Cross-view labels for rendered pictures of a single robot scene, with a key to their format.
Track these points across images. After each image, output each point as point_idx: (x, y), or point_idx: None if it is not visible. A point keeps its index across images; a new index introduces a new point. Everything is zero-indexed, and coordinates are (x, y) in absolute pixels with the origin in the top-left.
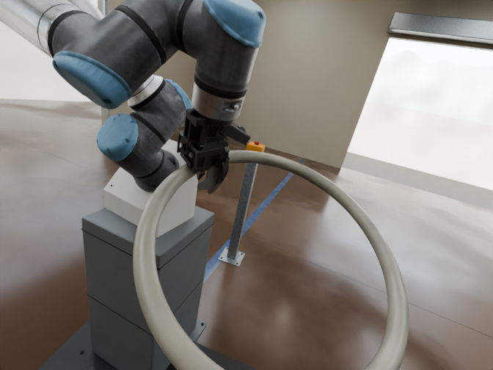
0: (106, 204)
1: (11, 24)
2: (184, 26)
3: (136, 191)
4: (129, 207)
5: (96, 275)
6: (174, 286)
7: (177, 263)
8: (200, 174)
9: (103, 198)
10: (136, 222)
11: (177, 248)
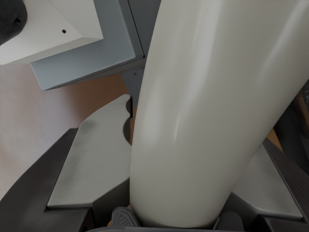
0: (25, 62)
1: None
2: None
3: (16, 38)
4: (43, 52)
5: (101, 76)
6: (154, 26)
7: (140, 20)
8: (130, 114)
9: (15, 64)
10: (67, 49)
11: (129, 21)
